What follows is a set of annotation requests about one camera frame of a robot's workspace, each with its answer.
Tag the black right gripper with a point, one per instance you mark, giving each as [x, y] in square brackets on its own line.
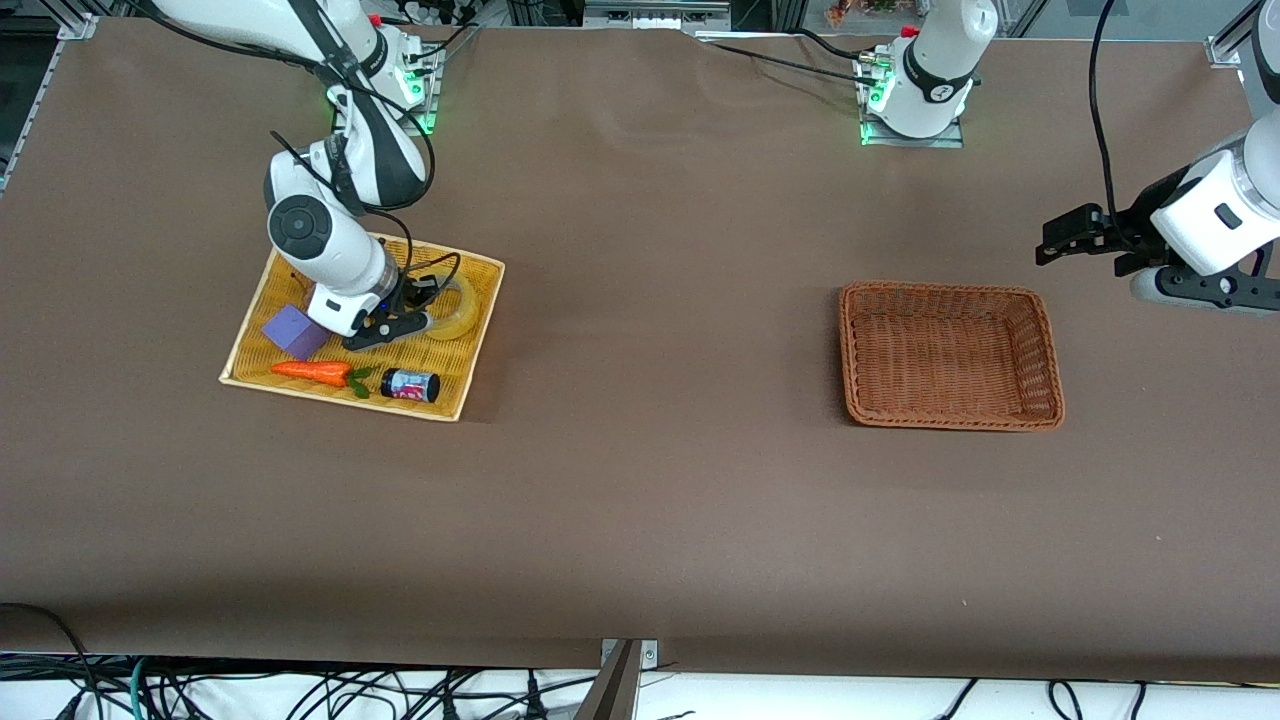
[413, 294]

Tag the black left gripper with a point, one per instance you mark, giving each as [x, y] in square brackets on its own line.
[1140, 225]

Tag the clear yellowish tape roll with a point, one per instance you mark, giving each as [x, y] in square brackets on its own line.
[466, 320]

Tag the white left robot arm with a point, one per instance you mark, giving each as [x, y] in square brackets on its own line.
[935, 60]

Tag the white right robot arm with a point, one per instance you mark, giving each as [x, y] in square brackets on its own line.
[330, 250]

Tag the yellow wicker basket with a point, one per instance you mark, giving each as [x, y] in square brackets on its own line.
[450, 375]

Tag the small black can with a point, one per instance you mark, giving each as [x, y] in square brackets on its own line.
[410, 385]

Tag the orange toy carrot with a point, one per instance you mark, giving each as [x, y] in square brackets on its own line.
[315, 372]

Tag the purple cube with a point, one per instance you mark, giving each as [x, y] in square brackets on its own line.
[295, 332]

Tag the brown wicker basket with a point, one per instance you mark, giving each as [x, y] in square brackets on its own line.
[950, 360]

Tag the silver metal box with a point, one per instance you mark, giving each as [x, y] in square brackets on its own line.
[655, 14]

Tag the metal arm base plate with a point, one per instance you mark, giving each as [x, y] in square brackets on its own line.
[950, 138]
[432, 95]

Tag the metal table bracket post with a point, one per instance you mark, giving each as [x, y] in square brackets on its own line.
[612, 690]

